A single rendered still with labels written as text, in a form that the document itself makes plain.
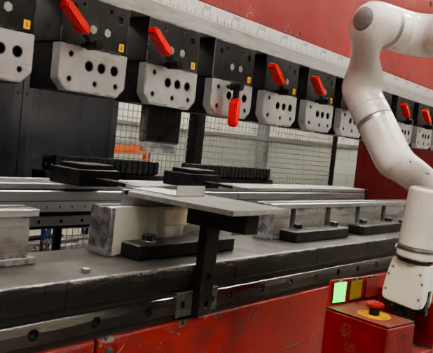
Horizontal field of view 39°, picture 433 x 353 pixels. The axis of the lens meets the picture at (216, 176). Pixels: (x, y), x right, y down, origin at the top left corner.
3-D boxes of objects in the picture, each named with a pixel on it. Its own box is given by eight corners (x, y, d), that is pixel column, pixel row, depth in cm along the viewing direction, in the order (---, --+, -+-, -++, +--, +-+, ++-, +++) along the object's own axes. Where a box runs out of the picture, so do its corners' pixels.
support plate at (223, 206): (232, 216, 105) (233, 211, 105) (127, 196, 122) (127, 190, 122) (289, 213, 119) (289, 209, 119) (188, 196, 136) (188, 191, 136)
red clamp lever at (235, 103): (235, 127, 135) (239, 82, 134) (221, 125, 137) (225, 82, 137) (239, 127, 136) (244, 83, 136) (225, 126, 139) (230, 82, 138)
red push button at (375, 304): (376, 321, 130) (377, 305, 130) (360, 316, 133) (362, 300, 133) (386, 319, 133) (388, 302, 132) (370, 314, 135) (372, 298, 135)
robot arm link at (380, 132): (390, 136, 157) (443, 244, 144) (349, 130, 148) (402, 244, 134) (417, 116, 152) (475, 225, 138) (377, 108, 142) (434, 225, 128)
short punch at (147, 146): (143, 151, 125) (148, 104, 124) (136, 150, 126) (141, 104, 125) (177, 154, 132) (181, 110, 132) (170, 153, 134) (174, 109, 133)
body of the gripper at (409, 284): (386, 249, 138) (376, 297, 139) (427, 262, 130) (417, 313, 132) (403, 248, 143) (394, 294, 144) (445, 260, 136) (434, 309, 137)
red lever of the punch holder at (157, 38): (160, 24, 114) (183, 64, 120) (144, 25, 116) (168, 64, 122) (155, 31, 113) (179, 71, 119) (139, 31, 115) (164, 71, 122)
